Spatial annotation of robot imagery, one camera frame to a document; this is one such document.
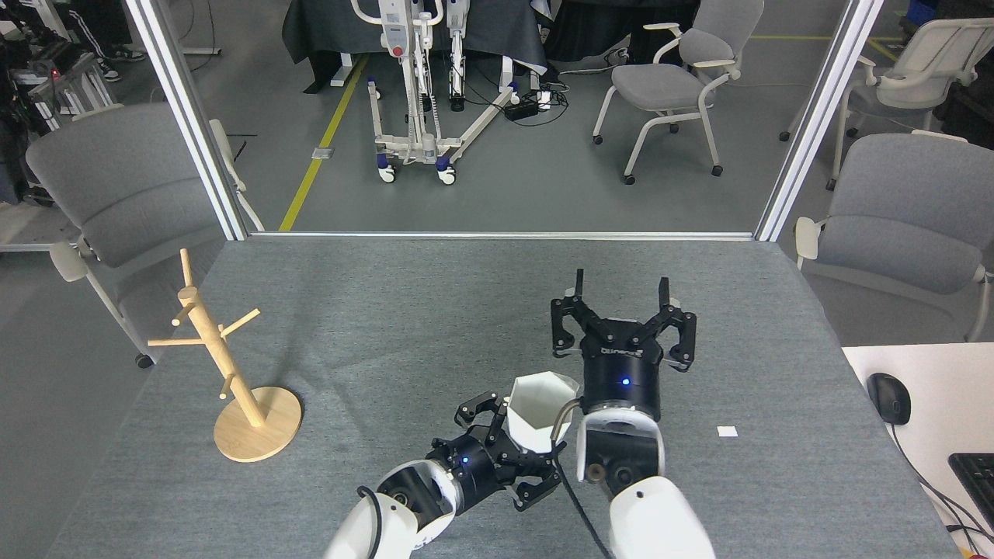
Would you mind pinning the white hexagonal cup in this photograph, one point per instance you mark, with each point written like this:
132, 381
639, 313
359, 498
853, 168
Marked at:
536, 419

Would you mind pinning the grey chair with white frame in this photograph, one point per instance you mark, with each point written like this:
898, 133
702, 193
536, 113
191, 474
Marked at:
660, 81
908, 217
916, 78
124, 186

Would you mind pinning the small white tape marker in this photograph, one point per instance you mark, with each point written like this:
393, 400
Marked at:
728, 432

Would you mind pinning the metal floor outlet plate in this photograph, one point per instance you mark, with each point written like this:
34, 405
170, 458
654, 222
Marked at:
322, 153

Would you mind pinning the wooden cup rack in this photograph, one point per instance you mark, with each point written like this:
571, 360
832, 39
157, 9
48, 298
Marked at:
248, 435

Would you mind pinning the black power strip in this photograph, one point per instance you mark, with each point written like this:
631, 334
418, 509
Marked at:
522, 109

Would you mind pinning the silver frame post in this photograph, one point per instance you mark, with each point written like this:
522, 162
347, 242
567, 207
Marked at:
815, 124
190, 124

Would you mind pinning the white desk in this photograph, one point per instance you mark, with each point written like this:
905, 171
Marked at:
940, 388

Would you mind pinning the person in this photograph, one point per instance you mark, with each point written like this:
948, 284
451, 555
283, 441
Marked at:
93, 31

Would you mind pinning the black computer mouse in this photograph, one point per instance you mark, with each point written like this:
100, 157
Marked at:
890, 397

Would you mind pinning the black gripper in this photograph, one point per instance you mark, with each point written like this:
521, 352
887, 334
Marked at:
474, 466
621, 373

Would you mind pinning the black table cloth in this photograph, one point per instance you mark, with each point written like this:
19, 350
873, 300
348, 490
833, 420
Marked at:
334, 31

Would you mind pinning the white stand on wheels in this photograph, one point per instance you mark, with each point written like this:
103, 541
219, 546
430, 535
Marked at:
404, 147

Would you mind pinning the black keyboard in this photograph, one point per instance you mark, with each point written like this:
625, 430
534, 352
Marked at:
977, 485

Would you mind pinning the silver frame crossbar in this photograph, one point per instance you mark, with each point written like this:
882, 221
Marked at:
505, 235

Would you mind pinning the dark equipment rack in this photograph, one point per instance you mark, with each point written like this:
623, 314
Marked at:
31, 93

